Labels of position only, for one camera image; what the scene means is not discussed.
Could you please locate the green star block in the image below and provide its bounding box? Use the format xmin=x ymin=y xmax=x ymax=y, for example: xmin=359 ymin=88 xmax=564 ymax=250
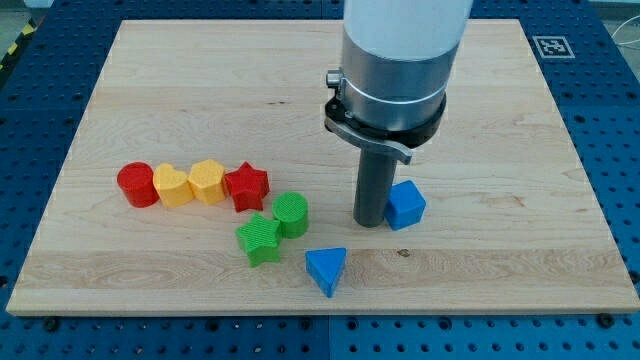
xmin=235 ymin=213 xmax=282 ymax=267

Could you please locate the light wooden board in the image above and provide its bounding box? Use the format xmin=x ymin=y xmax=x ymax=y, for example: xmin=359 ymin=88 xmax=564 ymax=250
xmin=7 ymin=19 xmax=639 ymax=316

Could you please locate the green cylinder block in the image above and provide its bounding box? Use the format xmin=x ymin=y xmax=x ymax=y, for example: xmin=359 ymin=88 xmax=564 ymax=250
xmin=272 ymin=192 xmax=309 ymax=239

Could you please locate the black and grey tool clamp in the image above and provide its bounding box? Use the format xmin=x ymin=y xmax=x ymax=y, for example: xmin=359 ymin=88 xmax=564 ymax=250
xmin=324 ymin=70 xmax=447 ymax=164

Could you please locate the blue triangle block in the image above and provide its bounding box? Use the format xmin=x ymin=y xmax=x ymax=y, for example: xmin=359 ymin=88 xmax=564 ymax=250
xmin=305 ymin=247 xmax=347 ymax=298

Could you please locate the blue cube block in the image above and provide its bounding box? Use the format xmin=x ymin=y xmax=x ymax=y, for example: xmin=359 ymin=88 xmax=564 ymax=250
xmin=384 ymin=180 xmax=427 ymax=231

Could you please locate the red cylinder block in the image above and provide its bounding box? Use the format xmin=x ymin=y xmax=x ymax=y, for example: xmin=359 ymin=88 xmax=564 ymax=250
xmin=116 ymin=162 xmax=159 ymax=208

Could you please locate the yellow heart block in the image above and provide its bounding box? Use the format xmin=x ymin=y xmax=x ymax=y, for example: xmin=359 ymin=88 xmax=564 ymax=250
xmin=153 ymin=163 xmax=194 ymax=208

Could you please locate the white cable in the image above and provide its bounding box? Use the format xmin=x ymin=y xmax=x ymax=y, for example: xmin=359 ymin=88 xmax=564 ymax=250
xmin=610 ymin=13 xmax=640 ymax=50

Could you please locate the red star block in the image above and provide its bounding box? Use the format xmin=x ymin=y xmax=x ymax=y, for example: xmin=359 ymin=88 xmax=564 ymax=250
xmin=224 ymin=162 xmax=270 ymax=212

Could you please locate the white fiducial marker tag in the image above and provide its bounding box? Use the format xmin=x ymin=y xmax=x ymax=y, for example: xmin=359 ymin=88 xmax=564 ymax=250
xmin=532 ymin=35 xmax=575 ymax=59

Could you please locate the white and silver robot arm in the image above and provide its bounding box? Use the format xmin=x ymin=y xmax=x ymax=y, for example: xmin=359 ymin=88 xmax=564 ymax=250
xmin=340 ymin=0 xmax=473 ymax=131

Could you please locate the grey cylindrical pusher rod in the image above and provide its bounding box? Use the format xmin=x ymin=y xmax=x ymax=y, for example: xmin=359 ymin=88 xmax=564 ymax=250
xmin=353 ymin=150 xmax=397 ymax=228

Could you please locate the yellow hexagon block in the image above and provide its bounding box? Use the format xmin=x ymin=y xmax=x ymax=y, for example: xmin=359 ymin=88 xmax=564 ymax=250
xmin=188 ymin=159 xmax=227 ymax=205

